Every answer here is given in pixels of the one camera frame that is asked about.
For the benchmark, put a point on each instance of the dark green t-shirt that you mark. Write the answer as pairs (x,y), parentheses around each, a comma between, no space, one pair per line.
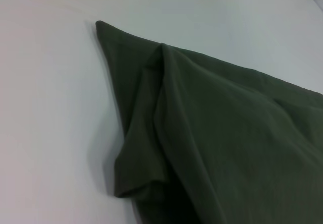
(222,133)

